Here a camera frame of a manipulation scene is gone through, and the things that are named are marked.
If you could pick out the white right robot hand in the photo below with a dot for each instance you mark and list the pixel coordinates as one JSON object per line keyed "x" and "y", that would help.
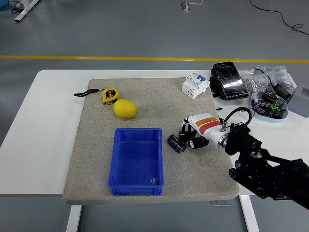
{"x": 207, "y": 125}

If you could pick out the dark brown cylindrical battery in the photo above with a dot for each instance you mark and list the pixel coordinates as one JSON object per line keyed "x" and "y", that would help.
{"x": 182, "y": 135}

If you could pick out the black printed cylindrical battery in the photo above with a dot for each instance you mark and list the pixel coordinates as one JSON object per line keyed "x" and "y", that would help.
{"x": 177, "y": 143}

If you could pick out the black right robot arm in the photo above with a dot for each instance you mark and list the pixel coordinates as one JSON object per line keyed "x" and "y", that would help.
{"x": 265, "y": 169}

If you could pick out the blue plastic box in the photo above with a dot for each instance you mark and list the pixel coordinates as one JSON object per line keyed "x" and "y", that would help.
{"x": 135, "y": 157}

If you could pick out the grey box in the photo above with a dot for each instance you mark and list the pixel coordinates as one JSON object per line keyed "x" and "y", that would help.
{"x": 300, "y": 99}

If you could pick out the white circuit breaker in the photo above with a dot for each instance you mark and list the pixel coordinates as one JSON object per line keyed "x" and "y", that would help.
{"x": 193, "y": 87}

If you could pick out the black glossy device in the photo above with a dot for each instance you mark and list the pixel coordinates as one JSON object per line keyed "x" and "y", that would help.
{"x": 229, "y": 79}

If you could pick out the clear bag of nuts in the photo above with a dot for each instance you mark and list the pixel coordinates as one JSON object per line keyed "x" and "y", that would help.
{"x": 253, "y": 83}

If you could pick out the grey-brown mat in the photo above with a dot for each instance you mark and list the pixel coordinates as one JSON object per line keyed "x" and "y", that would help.
{"x": 144, "y": 108}

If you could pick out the large brown capacitor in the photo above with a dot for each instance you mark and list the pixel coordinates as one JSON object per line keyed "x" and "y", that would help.
{"x": 269, "y": 97}

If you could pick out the light blue bowl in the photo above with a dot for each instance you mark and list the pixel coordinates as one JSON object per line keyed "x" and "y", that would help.
{"x": 281, "y": 118}

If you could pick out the small metal screw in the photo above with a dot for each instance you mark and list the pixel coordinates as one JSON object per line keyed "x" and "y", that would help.
{"x": 152, "y": 180}

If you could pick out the black power adapter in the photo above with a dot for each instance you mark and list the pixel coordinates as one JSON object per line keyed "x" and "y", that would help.
{"x": 282, "y": 90}

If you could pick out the yellow lemon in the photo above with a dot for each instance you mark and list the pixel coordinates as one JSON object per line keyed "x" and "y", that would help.
{"x": 125, "y": 108}

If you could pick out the clear bag of screws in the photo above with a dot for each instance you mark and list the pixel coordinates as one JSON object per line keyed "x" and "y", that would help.
{"x": 280, "y": 73}

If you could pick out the white table leg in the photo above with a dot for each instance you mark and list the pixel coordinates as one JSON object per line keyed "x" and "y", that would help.
{"x": 249, "y": 215}
{"x": 73, "y": 217}

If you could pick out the yellow tape measure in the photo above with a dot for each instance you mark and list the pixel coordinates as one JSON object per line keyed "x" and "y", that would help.
{"x": 110, "y": 95}

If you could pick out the clear plastic bracket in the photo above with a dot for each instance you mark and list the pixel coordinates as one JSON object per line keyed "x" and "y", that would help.
{"x": 220, "y": 205}

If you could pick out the white desk frame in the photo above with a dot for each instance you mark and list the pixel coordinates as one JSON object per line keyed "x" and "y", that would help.
{"x": 24, "y": 12}

